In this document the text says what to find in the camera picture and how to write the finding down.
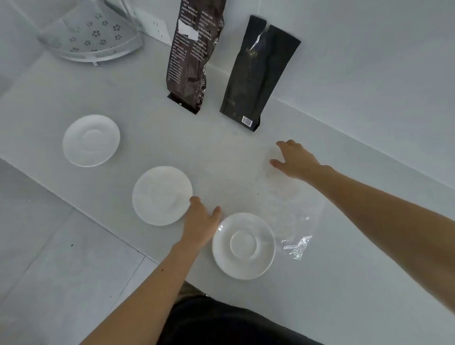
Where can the person's left hand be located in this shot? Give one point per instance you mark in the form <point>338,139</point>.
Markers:
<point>199,227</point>

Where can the person's right hand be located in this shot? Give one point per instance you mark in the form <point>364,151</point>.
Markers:
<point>298,161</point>

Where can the white saucer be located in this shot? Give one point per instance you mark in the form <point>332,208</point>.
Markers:
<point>91,140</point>
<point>244,246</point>
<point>160,195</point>

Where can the clear plastic bag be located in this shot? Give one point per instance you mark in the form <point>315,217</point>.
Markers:
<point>249,185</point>

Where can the black coffee bag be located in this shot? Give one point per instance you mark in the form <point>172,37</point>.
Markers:
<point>252,81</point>

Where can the brown coffee bag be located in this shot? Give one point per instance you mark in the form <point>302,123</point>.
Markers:
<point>192,57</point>

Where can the silver metal corner shelf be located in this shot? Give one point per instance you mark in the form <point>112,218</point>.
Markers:
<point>103,35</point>

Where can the person's right forearm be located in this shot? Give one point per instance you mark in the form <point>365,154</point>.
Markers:
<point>384,216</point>

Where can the person's left forearm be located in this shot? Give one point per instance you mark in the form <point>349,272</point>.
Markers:
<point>149,295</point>

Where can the person's black shirt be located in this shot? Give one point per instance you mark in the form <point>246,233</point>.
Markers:
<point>231,327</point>

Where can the white wall socket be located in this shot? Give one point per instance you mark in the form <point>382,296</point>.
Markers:
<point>141,17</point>
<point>161,30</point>

